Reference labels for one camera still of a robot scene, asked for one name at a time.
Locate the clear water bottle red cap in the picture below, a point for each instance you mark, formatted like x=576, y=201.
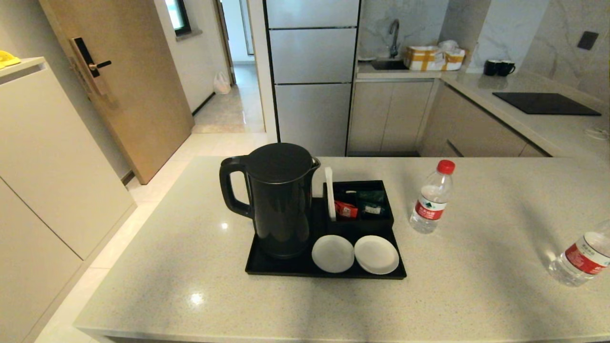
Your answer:
x=431, y=209
x=584, y=259

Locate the black electric kettle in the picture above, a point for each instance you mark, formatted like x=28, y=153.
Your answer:
x=281, y=209

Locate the dark green package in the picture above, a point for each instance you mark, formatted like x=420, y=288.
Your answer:
x=371, y=196

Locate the white paper napkin packet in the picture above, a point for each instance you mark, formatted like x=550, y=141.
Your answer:
x=330, y=195

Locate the silver multi-door refrigerator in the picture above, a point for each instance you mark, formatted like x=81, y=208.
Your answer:
x=312, y=105

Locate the black sachet white label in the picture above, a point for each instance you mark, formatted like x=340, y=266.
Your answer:
x=372, y=209

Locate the round white saucer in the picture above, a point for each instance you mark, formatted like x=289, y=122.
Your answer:
x=332, y=254
x=376, y=255

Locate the black compartment condiment box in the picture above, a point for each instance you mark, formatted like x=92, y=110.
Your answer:
x=380, y=224

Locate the black rectangular serving tray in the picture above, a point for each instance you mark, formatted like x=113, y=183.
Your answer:
x=286, y=267

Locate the beige two-door base cabinet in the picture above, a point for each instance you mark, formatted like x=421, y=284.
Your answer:
x=388, y=114

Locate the white plastic bag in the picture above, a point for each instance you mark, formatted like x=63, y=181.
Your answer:
x=221, y=85

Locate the dark kitchen sink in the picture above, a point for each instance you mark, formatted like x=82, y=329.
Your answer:
x=388, y=64

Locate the chrome kitchen faucet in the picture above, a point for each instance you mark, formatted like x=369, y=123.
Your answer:
x=395, y=47

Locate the cardboard box with yellow tape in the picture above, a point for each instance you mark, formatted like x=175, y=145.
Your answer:
x=424, y=60

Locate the beige drawer base cabinet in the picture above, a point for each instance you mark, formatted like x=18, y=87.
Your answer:
x=472, y=128

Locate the light wooden door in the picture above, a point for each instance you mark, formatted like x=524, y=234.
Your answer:
x=133, y=95

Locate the crumpled white plastic wrap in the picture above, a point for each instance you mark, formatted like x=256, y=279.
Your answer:
x=448, y=46

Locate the dark framed window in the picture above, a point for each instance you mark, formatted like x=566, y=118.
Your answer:
x=177, y=14

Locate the black ceramic mug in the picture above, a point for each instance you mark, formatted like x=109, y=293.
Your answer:
x=491, y=68
x=506, y=69

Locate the black gold door lock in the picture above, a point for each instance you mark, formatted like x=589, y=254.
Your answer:
x=86, y=58

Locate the black induction cooktop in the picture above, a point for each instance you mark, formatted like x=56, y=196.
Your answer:
x=543, y=104

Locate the tall cream cabinet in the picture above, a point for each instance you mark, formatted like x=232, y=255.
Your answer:
x=47, y=166

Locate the yellow object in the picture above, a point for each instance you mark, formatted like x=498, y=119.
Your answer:
x=5, y=59

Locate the dark wall socket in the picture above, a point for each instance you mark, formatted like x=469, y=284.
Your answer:
x=588, y=40

